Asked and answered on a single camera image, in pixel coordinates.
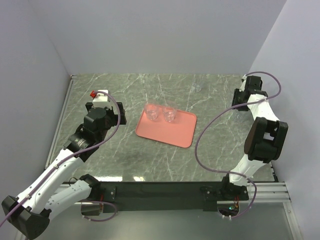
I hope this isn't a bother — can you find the clear glass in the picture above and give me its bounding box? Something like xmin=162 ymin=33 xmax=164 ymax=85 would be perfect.
xmin=230 ymin=111 xmax=244 ymax=124
xmin=144 ymin=100 xmax=161 ymax=121
xmin=162 ymin=102 xmax=177 ymax=123
xmin=191 ymin=80 xmax=203 ymax=93

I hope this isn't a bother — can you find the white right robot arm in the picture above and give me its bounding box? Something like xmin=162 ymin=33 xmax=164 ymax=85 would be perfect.
xmin=220 ymin=75 xmax=289 ymax=200

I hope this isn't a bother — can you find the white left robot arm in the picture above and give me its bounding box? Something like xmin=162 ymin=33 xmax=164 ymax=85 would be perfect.
xmin=1 ymin=102 xmax=127 ymax=240

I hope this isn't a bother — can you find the pink plastic tray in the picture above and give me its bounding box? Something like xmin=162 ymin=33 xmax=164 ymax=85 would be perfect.
xmin=135 ymin=106 xmax=197 ymax=148

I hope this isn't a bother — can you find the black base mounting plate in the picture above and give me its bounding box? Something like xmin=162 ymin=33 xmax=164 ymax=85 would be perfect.
xmin=101 ymin=181 xmax=224 ymax=212

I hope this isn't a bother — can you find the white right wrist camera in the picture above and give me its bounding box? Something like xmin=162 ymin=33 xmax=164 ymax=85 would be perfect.
xmin=239 ymin=75 xmax=247 ymax=92

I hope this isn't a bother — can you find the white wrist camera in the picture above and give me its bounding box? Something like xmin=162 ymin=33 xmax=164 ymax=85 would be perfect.
xmin=239 ymin=75 xmax=247 ymax=92
xmin=90 ymin=90 xmax=111 ymax=109

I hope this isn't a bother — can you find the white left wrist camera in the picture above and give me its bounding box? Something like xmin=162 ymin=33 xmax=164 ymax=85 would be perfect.
xmin=90 ymin=90 xmax=111 ymax=109

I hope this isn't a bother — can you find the left aluminium rail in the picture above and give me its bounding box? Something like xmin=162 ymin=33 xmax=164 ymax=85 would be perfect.
xmin=44 ymin=74 xmax=76 ymax=170

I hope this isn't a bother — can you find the front aluminium rail frame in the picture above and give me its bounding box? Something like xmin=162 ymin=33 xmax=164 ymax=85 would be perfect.
xmin=57 ymin=181 xmax=292 ymax=213

